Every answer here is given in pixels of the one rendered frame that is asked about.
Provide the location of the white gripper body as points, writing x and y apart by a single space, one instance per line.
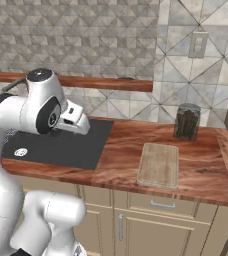
76 124

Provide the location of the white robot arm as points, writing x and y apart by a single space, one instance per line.
6 200

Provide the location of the narrow beige drawer front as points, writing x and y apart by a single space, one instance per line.
97 196

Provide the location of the wooden cutting board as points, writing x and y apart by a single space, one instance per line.
158 165

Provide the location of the black hob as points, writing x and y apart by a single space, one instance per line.
69 146

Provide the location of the beige panel under hob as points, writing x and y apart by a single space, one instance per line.
52 186

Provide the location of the narrow beige cupboard door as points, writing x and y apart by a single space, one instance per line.
97 230

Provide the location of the dark glass jar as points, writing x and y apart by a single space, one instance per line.
187 121

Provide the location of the wooden wall shelf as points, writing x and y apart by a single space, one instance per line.
102 82

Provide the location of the grey wall outlet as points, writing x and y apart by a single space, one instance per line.
198 44

